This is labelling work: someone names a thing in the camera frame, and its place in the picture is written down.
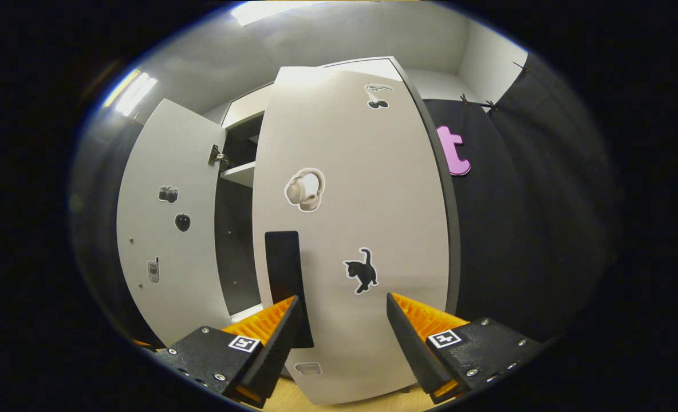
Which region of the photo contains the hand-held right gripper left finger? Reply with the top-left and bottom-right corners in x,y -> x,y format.
155,295 -> 304,409

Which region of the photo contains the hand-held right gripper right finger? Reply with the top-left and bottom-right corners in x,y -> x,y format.
386,292 -> 546,406

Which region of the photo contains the metal door hinge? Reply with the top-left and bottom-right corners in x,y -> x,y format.
207,144 -> 230,171

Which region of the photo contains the white cabinet drawer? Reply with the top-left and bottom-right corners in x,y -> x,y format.
220,57 -> 397,128

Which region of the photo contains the black backdrop cloth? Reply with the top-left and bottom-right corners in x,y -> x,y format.
422,51 -> 620,344

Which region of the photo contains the long ceiling light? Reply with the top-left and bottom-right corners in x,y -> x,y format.
229,0 -> 331,27
103,69 -> 159,118

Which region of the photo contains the black door handle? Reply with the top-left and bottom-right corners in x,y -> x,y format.
264,231 -> 315,349

